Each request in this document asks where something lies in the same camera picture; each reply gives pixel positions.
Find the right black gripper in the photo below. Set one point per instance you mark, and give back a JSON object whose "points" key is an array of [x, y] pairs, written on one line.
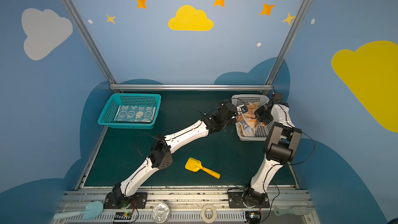
{"points": [[259, 114]]}

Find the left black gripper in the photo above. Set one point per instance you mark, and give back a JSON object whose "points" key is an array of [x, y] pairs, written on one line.
{"points": [[234, 112]]}

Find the orange patterned towel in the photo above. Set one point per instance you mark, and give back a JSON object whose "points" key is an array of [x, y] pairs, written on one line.
{"points": [[247, 123]]}

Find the grey plastic basket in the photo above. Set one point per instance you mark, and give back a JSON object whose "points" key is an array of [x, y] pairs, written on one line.
{"points": [[262, 132]]}

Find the blue bunny towel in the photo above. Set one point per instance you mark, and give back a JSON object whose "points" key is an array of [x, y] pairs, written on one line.
{"points": [[135, 114]]}

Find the teal plastic basket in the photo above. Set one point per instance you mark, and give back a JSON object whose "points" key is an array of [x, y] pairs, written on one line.
{"points": [[116, 100]]}

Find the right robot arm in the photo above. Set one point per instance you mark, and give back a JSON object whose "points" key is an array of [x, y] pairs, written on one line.
{"points": [[280, 148]]}

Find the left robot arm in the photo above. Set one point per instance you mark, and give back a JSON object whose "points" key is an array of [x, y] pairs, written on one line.
{"points": [[160, 156]]}

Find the yellow toy shovel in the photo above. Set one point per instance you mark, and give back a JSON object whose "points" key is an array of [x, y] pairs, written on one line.
{"points": [[195, 165]]}

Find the grey-green brush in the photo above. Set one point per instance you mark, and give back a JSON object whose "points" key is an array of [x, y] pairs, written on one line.
{"points": [[295, 210]]}

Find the right circuit board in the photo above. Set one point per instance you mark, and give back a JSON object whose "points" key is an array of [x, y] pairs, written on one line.
{"points": [[252, 217]]}

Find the circuit board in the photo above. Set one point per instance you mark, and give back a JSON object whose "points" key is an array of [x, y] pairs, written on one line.
{"points": [[123, 217], [252, 217]]}

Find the white tape roll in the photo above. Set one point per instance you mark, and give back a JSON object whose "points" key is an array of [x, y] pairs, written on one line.
{"points": [[208, 214]]}

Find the clear round lid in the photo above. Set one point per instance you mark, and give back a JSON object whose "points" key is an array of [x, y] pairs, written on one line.
{"points": [[161, 213]]}

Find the left circuit board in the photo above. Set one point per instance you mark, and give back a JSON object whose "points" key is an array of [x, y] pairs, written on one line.
{"points": [[123, 217]]}

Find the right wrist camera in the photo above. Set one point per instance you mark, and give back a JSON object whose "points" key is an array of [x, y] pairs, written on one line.
{"points": [[277, 97]]}

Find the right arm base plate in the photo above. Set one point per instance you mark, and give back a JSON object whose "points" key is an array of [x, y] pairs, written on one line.
{"points": [[236, 199]]}

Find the aluminium front rail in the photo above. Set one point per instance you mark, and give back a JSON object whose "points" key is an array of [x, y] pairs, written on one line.
{"points": [[186, 204]]}

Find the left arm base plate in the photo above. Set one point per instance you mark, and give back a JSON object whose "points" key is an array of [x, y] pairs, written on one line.
{"points": [[136, 199]]}

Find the aluminium frame right post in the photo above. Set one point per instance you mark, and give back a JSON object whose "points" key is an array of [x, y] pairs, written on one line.
{"points": [[294, 27]]}

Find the aluminium frame post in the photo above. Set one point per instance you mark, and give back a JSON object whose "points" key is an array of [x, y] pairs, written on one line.
{"points": [[83, 30], [294, 27]]}

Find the aluminium frame left post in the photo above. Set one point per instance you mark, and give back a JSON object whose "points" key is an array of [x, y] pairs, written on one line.
{"points": [[83, 30]]}

